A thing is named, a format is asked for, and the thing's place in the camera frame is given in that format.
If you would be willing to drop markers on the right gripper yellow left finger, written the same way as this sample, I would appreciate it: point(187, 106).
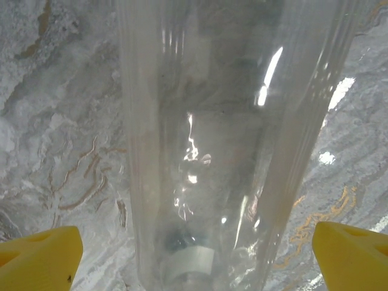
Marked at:
point(36, 260)

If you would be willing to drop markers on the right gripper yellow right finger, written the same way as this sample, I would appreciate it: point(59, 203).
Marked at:
point(354, 260)

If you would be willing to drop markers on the bluish clear plastic bottle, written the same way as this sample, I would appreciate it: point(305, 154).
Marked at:
point(212, 121)

